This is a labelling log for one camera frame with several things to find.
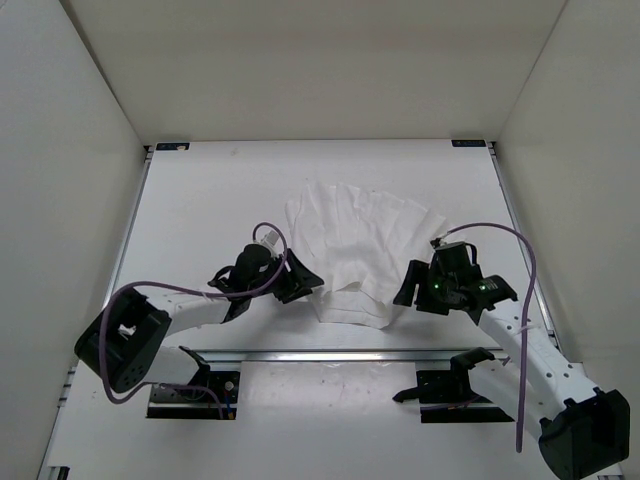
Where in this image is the left blue corner label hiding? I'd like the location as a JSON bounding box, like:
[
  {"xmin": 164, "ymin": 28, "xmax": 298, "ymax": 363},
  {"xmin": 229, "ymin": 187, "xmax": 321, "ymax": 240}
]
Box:
[{"xmin": 155, "ymin": 142, "xmax": 190, "ymax": 151}]

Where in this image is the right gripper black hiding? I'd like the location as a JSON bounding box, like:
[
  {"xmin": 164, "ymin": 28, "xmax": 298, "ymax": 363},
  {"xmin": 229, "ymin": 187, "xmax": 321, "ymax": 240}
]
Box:
[{"xmin": 394, "ymin": 261, "xmax": 456, "ymax": 316}]

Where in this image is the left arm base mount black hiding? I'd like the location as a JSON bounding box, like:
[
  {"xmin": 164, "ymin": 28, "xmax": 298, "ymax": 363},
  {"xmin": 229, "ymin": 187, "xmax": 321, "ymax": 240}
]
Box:
[{"xmin": 146, "ymin": 347, "xmax": 241, "ymax": 421}]

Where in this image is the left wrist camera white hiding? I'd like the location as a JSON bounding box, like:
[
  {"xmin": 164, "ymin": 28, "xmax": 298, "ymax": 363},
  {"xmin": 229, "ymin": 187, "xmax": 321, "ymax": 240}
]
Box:
[{"xmin": 254, "ymin": 229, "xmax": 280, "ymax": 251}]

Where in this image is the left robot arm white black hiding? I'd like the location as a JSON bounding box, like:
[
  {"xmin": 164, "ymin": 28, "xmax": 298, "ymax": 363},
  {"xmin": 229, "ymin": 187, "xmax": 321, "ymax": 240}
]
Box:
[{"xmin": 74, "ymin": 243, "xmax": 324, "ymax": 398}]

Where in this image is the aluminium front table rail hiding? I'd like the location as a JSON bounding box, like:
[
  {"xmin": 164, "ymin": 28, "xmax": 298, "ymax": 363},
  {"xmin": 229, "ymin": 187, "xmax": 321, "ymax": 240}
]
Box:
[{"xmin": 189, "ymin": 348, "xmax": 556, "ymax": 364}]

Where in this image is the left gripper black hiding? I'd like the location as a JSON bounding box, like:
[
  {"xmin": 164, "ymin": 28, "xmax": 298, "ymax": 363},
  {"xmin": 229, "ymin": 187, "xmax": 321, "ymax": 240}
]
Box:
[{"xmin": 250, "ymin": 247, "xmax": 324, "ymax": 304}]

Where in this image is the white pleated skirt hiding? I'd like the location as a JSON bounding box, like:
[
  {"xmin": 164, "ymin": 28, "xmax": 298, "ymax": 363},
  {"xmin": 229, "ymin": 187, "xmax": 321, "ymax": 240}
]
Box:
[{"xmin": 285, "ymin": 182, "xmax": 452, "ymax": 329}]

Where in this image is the right blue corner label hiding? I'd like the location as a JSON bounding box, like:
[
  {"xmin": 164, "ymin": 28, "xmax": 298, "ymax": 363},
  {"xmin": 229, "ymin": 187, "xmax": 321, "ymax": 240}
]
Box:
[{"xmin": 451, "ymin": 139, "xmax": 486, "ymax": 148}]

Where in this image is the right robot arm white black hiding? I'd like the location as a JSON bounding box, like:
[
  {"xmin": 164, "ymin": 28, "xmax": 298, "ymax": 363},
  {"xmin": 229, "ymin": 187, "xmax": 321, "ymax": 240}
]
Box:
[{"xmin": 393, "ymin": 242, "xmax": 631, "ymax": 479}]

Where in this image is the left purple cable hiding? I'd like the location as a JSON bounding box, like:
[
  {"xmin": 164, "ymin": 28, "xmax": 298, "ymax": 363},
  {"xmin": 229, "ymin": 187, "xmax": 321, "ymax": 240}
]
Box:
[{"xmin": 98, "ymin": 221, "xmax": 291, "ymax": 404}]

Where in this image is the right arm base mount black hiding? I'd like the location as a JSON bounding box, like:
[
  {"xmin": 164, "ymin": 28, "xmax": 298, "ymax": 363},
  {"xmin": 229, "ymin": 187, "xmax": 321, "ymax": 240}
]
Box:
[{"xmin": 393, "ymin": 347, "xmax": 513, "ymax": 424}]

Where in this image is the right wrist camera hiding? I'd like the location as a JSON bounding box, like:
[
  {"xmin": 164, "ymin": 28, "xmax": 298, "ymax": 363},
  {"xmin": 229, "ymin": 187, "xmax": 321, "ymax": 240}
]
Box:
[{"xmin": 430, "ymin": 237, "xmax": 456, "ymax": 251}]

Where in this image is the blue corner label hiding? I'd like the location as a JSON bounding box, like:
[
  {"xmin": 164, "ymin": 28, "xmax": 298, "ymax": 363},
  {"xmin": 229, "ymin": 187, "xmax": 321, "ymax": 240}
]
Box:
[
  {"xmin": 155, "ymin": 142, "xmax": 190, "ymax": 151},
  {"xmin": 451, "ymin": 139, "xmax": 486, "ymax": 148}
]

